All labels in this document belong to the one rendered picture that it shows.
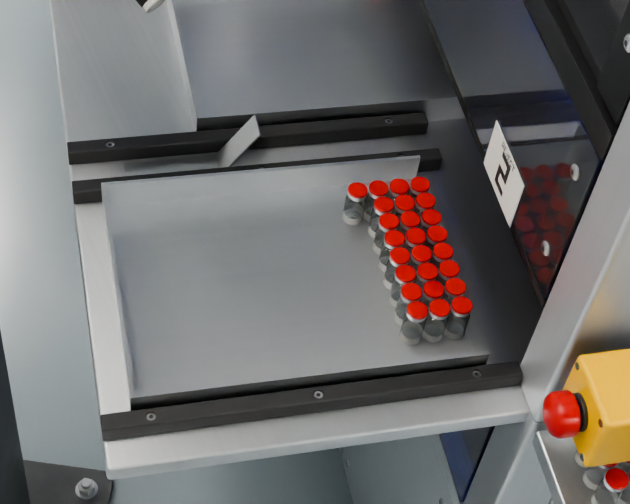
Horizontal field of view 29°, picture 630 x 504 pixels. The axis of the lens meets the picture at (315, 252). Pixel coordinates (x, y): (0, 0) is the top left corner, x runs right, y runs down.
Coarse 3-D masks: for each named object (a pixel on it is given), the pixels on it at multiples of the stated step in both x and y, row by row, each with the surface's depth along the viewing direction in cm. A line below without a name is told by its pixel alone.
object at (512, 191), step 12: (492, 144) 118; (504, 144) 115; (492, 156) 119; (492, 168) 119; (504, 168) 116; (516, 168) 113; (492, 180) 119; (516, 180) 113; (504, 192) 116; (516, 192) 113; (504, 204) 117; (516, 204) 114
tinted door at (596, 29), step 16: (560, 0) 102; (576, 0) 99; (592, 0) 97; (608, 0) 94; (624, 0) 91; (576, 16) 100; (592, 16) 97; (608, 16) 94; (576, 32) 100; (592, 32) 97; (608, 32) 94; (592, 48) 97; (608, 48) 95; (592, 64) 98
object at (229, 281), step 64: (128, 192) 126; (192, 192) 128; (256, 192) 130; (320, 192) 131; (128, 256) 123; (192, 256) 124; (256, 256) 125; (320, 256) 126; (128, 320) 118; (192, 320) 119; (256, 320) 120; (320, 320) 121; (384, 320) 121; (128, 384) 110; (192, 384) 114; (256, 384) 112; (320, 384) 114
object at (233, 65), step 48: (192, 0) 149; (240, 0) 150; (288, 0) 151; (336, 0) 152; (384, 0) 152; (192, 48) 143; (240, 48) 144; (288, 48) 145; (336, 48) 146; (384, 48) 147; (432, 48) 148; (192, 96) 134; (240, 96) 139; (288, 96) 140; (336, 96) 141; (384, 96) 142; (432, 96) 142
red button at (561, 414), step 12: (552, 396) 102; (564, 396) 102; (552, 408) 102; (564, 408) 101; (576, 408) 101; (552, 420) 102; (564, 420) 101; (576, 420) 101; (552, 432) 102; (564, 432) 101; (576, 432) 102
